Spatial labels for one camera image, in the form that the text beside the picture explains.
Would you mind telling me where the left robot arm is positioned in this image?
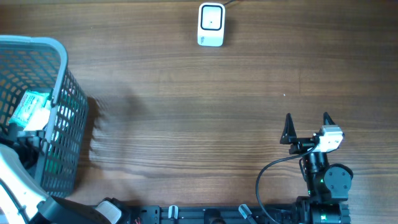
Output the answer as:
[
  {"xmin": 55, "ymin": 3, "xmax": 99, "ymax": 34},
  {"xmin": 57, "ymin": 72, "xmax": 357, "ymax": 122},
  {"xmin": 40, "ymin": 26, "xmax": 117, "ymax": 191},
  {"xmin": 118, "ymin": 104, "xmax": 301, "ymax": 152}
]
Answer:
[{"xmin": 1, "ymin": 126, "xmax": 131, "ymax": 224}]

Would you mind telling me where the white barcode scanner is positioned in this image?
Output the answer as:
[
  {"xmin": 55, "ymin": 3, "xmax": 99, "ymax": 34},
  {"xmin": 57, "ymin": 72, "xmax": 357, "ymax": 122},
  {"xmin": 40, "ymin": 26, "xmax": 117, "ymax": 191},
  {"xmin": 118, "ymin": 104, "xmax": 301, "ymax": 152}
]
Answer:
[{"xmin": 197, "ymin": 2, "xmax": 226, "ymax": 47}]

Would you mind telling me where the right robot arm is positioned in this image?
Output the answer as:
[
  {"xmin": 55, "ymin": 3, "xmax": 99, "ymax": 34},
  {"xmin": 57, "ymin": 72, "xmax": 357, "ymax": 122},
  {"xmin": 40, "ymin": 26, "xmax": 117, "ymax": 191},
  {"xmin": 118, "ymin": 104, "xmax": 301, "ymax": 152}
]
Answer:
[{"xmin": 280, "ymin": 112, "xmax": 353, "ymax": 223}]

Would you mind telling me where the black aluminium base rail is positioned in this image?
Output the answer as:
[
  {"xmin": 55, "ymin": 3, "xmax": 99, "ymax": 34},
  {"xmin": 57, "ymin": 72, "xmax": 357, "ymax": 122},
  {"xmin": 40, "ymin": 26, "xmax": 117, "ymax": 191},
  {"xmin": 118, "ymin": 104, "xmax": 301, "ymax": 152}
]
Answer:
[{"xmin": 121, "ymin": 203, "xmax": 308, "ymax": 224}]

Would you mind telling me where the teal wet wipes pack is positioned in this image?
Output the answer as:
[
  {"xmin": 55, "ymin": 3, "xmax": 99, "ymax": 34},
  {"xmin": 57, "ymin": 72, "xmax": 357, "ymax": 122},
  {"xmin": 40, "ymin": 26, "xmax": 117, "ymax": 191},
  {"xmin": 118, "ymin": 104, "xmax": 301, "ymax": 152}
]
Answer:
[{"xmin": 9, "ymin": 90, "xmax": 51, "ymax": 131}]

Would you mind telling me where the grey mesh plastic basket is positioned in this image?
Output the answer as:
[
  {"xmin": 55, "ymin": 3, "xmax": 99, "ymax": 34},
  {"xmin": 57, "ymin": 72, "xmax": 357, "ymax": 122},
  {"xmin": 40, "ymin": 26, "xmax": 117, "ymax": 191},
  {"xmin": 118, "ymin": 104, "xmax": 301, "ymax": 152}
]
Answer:
[{"xmin": 1, "ymin": 35, "xmax": 89, "ymax": 197}]

